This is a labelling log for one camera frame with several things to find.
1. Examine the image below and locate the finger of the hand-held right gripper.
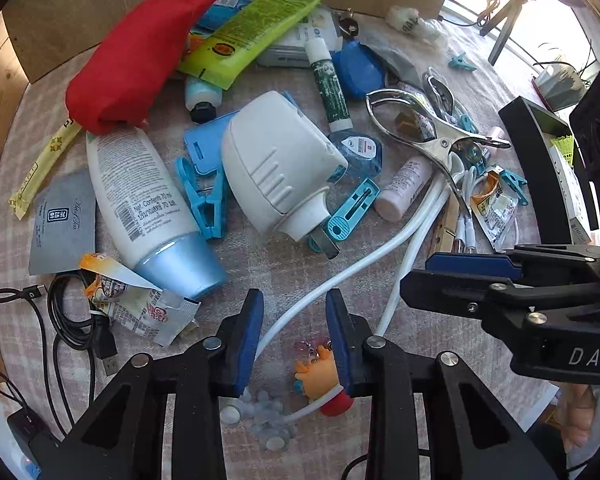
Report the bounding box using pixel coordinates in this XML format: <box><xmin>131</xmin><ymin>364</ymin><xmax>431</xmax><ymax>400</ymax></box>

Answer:
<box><xmin>426</xmin><ymin>245</ymin><xmax>600</xmax><ymax>283</ymax></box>
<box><xmin>401</xmin><ymin>260</ymin><xmax>600</xmax><ymax>318</ymax></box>

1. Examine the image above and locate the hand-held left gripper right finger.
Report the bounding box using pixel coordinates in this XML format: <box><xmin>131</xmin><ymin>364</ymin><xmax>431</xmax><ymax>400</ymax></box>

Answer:
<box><xmin>325</xmin><ymin>288</ymin><xmax>563</xmax><ymax>480</ymax></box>

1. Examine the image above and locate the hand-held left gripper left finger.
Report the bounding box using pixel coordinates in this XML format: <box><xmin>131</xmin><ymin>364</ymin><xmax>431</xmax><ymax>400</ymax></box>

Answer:
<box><xmin>27</xmin><ymin>288</ymin><xmax>265</xmax><ymax>480</ymax></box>

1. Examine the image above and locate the orange toy keychain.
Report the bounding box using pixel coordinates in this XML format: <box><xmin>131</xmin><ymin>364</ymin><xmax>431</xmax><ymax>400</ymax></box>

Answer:
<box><xmin>293</xmin><ymin>341</ymin><xmax>355</xmax><ymax>417</ymax></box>

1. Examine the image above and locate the wooden clothespin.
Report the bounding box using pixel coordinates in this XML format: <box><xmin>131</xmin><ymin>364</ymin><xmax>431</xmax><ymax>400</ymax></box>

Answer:
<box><xmin>426</xmin><ymin>194</ymin><xmax>462</xmax><ymax>261</ymax></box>

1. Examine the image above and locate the white thick cord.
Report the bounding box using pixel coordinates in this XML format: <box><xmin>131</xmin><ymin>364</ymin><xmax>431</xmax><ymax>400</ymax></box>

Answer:
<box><xmin>252</xmin><ymin>157</ymin><xmax>463</xmax><ymax>423</ymax></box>

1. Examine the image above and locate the black tray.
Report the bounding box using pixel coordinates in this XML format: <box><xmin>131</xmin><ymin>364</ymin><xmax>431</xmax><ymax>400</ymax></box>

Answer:
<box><xmin>498</xmin><ymin>96</ymin><xmax>600</xmax><ymax>252</ymax></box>

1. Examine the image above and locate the person's right hand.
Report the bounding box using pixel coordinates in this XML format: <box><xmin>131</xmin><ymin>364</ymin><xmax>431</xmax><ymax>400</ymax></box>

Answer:
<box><xmin>560</xmin><ymin>385</ymin><xmax>600</xmax><ymax>453</ymax></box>

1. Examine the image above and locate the orange white snack sachet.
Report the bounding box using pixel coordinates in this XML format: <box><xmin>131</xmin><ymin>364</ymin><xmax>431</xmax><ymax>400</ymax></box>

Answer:
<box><xmin>79</xmin><ymin>253</ymin><xmax>202</xmax><ymax>347</ymax></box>
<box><xmin>470</xmin><ymin>169</ymin><xmax>521</xmax><ymax>252</ymax></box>

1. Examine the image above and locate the grey flower-shaped knob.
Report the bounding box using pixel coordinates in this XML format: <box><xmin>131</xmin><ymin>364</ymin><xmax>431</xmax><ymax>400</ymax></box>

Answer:
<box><xmin>219</xmin><ymin>389</ymin><xmax>261</xmax><ymax>428</ymax></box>
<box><xmin>250</xmin><ymin>405</ymin><xmax>299</xmax><ymax>452</ymax></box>

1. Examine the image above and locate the small pink-white bottle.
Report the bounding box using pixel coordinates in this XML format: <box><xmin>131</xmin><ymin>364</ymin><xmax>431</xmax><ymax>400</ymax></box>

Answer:
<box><xmin>374</xmin><ymin>156</ymin><xmax>434</xmax><ymax>222</ymax></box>

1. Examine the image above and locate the teal flat clip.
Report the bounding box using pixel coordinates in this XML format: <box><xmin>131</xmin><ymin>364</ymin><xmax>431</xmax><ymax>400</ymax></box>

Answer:
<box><xmin>309</xmin><ymin>180</ymin><xmax>382</xmax><ymax>260</ymax></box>

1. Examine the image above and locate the large metal clamp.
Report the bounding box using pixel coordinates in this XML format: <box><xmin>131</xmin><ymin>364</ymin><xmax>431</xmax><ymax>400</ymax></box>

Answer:
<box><xmin>365</xmin><ymin>88</ymin><xmax>512</xmax><ymax>207</ymax></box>

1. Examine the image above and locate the yellow-green mesh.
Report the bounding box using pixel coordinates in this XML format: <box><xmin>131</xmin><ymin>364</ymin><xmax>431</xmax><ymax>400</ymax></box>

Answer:
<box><xmin>549</xmin><ymin>134</ymin><xmax>579</xmax><ymax>167</ymax></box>

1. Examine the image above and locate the blue eye drop bottle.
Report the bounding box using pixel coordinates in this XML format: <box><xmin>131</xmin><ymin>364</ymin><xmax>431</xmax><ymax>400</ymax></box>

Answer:
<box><xmin>326</xmin><ymin>129</ymin><xmax>384</xmax><ymax>179</ymax></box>

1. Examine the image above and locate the small metal clamp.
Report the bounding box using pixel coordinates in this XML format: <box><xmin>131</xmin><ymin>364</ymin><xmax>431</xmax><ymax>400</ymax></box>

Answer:
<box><xmin>421</xmin><ymin>66</ymin><xmax>465</xmax><ymax>122</ymax></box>

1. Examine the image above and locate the white plastic device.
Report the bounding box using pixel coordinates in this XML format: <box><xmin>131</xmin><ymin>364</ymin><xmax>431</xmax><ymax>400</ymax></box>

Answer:
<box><xmin>221</xmin><ymin>91</ymin><xmax>349</xmax><ymax>247</ymax></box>

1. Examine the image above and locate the white lotion tube blue cap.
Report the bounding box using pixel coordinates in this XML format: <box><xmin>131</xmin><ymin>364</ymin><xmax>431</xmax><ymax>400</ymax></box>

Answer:
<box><xmin>85</xmin><ymin>124</ymin><xmax>229</xmax><ymax>302</ymax></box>

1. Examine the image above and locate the grey planter box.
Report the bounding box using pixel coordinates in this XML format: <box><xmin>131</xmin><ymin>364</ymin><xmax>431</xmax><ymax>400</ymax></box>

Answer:
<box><xmin>531</xmin><ymin>61</ymin><xmax>587</xmax><ymax>112</ymax></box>

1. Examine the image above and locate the blue phone stand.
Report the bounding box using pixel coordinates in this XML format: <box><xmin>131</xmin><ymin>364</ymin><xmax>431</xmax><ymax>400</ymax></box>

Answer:
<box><xmin>182</xmin><ymin>109</ymin><xmax>242</xmax><ymax>177</ymax></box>

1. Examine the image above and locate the blue round pouch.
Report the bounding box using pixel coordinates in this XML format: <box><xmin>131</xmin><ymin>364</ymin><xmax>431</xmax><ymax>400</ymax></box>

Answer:
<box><xmin>336</xmin><ymin>40</ymin><xmax>387</xmax><ymax>101</ymax></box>

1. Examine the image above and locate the white green glue stick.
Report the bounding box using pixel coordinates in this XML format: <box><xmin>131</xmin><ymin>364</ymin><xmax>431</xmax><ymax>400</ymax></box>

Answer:
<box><xmin>304</xmin><ymin>40</ymin><xmax>355</xmax><ymax>132</ymax></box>

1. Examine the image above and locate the black tripod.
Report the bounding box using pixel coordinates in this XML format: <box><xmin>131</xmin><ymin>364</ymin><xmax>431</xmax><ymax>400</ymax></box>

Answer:
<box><xmin>447</xmin><ymin>0</ymin><xmax>543</xmax><ymax>67</ymax></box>

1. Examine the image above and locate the black power box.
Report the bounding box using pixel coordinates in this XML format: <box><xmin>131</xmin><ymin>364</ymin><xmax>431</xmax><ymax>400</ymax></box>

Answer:
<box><xmin>6</xmin><ymin>406</ymin><xmax>63</xmax><ymax>480</ymax></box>

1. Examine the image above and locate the small tube black cap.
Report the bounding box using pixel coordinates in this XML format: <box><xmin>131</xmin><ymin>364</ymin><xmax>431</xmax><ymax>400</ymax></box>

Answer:
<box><xmin>184</xmin><ymin>75</ymin><xmax>224</xmax><ymax>125</ymax></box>

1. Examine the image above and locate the white wad in plastic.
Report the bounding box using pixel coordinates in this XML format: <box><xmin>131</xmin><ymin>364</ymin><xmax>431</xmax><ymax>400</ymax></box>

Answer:
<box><xmin>385</xmin><ymin>6</ymin><xmax>449</xmax><ymax>47</ymax></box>

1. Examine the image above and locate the yellow stick sachet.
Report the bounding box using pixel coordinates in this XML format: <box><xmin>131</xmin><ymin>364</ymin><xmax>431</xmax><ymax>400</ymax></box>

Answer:
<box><xmin>8</xmin><ymin>116</ymin><xmax>83</xmax><ymax>220</ymax></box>

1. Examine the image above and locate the bunch of keys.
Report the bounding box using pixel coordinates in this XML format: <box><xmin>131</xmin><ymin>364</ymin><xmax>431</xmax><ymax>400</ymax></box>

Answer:
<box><xmin>336</xmin><ymin>8</ymin><xmax>360</xmax><ymax>39</ymax></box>

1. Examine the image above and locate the white flat tin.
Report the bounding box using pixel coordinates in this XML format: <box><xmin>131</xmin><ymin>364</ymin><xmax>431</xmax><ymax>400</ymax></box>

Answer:
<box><xmin>256</xmin><ymin>6</ymin><xmax>343</xmax><ymax>69</ymax></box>

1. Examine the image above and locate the red cloth pouch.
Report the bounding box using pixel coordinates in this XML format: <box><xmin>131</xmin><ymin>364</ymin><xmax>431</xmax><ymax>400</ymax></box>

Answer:
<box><xmin>66</xmin><ymin>0</ymin><xmax>231</xmax><ymax>136</ymax></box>

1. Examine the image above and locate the green tube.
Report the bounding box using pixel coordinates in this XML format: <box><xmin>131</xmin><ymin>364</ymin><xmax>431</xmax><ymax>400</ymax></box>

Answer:
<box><xmin>176</xmin><ymin>0</ymin><xmax>335</xmax><ymax>90</ymax></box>

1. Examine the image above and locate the white usb cable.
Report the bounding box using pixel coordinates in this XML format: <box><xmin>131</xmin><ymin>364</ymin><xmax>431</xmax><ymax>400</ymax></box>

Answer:
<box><xmin>450</xmin><ymin>166</ymin><xmax>520</xmax><ymax>257</ymax></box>

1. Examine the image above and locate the black usb cable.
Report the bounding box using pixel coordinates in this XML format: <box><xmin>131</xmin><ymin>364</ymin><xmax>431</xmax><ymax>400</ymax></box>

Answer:
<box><xmin>0</xmin><ymin>270</ymin><xmax>119</xmax><ymax>441</ymax></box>

